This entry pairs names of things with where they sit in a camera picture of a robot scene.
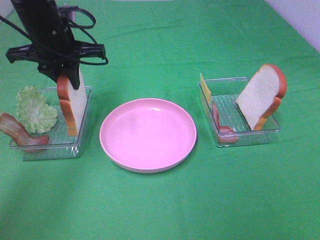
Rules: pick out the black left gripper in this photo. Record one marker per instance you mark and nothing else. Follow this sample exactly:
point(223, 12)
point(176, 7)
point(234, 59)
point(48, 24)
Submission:
point(48, 58)

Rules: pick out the bread slice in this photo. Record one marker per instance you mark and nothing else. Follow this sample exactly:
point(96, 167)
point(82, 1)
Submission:
point(262, 95)
point(72, 103)

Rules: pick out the green lettuce leaf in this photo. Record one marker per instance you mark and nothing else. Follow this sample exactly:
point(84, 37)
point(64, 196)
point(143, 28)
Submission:
point(33, 112)

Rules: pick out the bacon strip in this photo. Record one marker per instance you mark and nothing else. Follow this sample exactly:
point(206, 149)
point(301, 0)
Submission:
point(11, 127)
point(222, 129)

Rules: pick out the yellow cheese slice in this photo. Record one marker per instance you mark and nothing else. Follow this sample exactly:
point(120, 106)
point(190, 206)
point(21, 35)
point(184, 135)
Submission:
point(206, 91)

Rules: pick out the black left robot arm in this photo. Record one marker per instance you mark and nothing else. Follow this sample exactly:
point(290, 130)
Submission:
point(53, 46)

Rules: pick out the left clear plastic tray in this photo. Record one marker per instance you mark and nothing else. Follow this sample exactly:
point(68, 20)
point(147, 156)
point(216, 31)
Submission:
point(60, 145)

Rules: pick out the clear plastic tray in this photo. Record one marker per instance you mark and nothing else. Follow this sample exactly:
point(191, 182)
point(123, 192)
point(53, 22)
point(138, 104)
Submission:
point(224, 92)
point(60, 145)

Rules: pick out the pink round plate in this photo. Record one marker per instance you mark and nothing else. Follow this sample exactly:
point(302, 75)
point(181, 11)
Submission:
point(148, 135)

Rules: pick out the right clear plastic tray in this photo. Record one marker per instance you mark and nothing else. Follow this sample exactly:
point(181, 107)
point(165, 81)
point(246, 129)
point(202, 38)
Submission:
point(224, 92)

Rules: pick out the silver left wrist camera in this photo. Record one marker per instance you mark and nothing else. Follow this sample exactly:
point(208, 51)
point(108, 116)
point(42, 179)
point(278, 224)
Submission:
point(72, 15)

